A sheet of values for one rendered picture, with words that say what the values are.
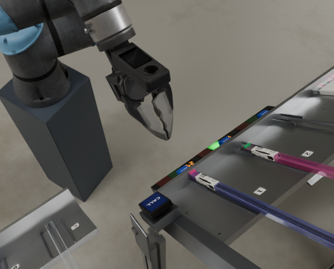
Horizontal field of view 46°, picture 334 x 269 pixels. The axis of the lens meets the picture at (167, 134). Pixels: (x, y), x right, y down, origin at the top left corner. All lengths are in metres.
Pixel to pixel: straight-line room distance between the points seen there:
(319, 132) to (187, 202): 0.26
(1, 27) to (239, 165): 0.49
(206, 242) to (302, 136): 0.29
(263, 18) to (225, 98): 0.55
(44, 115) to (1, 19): 0.37
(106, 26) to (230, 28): 1.42
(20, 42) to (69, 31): 0.11
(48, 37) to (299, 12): 1.52
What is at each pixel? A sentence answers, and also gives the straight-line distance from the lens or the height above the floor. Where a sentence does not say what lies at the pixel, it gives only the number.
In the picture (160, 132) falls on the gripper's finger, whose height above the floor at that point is 0.78.
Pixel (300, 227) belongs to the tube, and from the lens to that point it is 0.53.
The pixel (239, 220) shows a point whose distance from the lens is 0.60.
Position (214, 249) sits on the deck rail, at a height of 0.87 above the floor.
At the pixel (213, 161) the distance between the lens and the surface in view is 0.76.
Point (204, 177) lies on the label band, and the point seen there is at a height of 0.76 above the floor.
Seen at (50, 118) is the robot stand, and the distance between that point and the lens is 1.06.
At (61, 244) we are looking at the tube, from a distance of 0.65.
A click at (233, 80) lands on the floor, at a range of 1.82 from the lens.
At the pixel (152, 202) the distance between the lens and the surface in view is 0.65.
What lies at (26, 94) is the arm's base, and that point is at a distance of 1.07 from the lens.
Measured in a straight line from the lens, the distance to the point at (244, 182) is 0.68.
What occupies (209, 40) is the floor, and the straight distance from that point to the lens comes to 1.97.
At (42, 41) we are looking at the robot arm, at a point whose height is 0.74.
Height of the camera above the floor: 1.40
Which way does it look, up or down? 59 degrees down
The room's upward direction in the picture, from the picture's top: straight up
